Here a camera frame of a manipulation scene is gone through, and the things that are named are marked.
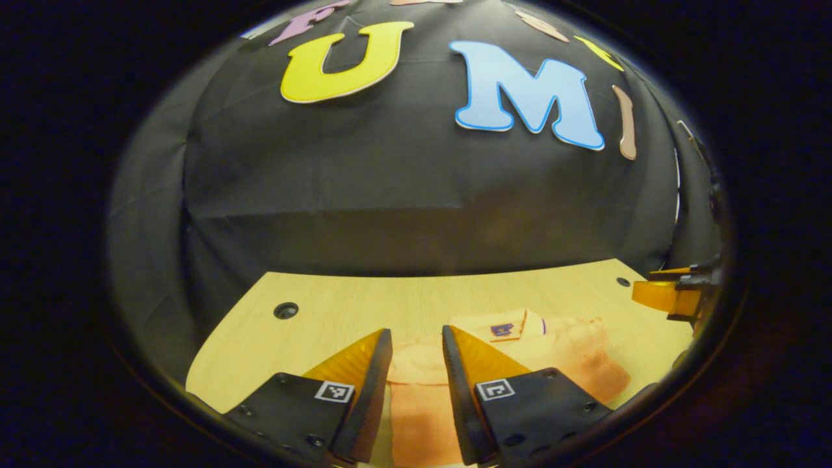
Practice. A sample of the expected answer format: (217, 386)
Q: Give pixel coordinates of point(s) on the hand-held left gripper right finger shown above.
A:
(463, 403)

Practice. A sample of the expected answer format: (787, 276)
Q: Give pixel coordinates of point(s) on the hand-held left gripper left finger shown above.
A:
(370, 403)

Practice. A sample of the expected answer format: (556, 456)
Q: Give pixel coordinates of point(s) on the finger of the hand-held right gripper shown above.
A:
(660, 296)
(679, 272)

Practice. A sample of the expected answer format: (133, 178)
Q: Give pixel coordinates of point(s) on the orange T-shirt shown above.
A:
(416, 416)

